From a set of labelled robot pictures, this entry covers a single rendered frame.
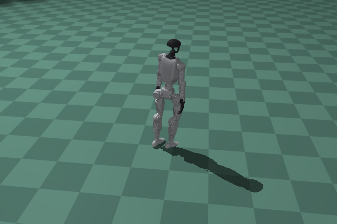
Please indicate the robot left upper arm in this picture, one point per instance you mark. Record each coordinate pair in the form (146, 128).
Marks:
(159, 62)

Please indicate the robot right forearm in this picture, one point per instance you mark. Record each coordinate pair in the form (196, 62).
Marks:
(182, 90)

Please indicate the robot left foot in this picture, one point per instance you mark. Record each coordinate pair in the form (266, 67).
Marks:
(155, 143)

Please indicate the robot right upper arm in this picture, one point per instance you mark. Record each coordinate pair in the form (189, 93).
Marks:
(181, 71)

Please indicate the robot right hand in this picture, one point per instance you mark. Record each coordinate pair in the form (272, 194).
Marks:
(182, 106)

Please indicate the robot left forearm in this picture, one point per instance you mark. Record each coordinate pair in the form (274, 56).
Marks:
(159, 80)

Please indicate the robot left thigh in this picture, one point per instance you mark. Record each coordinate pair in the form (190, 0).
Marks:
(159, 103)

